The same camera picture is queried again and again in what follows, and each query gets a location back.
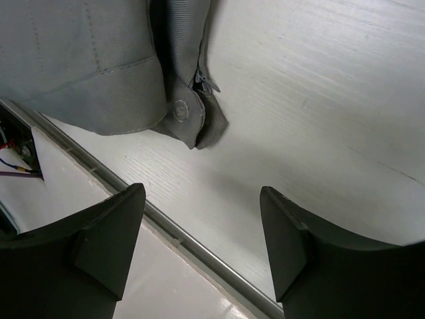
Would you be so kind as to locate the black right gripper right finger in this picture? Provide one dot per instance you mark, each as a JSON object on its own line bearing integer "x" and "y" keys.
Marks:
{"x": 321, "y": 270}

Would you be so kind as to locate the aluminium rail along table front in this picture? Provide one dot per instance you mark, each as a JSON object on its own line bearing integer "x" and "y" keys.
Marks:
{"x": 139, "y": 202}

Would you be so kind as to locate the grey pleated skirt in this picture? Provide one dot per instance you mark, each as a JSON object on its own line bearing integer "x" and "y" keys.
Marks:
{"x": 113, "y": 67}

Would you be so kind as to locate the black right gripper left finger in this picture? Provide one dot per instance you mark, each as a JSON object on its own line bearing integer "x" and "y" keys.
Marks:
{"x": 73, "y": 259}

